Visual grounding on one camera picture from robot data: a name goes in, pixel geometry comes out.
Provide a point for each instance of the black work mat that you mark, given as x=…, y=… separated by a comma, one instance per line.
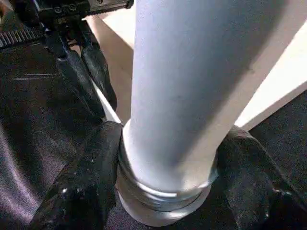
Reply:
x=36, y=95

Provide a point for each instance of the white plastic table leg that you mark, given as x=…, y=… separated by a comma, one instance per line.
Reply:
x=172, y=83

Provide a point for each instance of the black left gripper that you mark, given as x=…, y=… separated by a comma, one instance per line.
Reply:
x=60, y=26

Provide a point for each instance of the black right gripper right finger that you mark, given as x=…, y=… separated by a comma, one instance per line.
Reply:
x=259, y=187

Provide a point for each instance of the white plastic table top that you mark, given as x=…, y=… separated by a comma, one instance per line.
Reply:
x=283, y=79

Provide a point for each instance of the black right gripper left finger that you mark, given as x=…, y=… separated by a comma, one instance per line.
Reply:
x=81, y=182

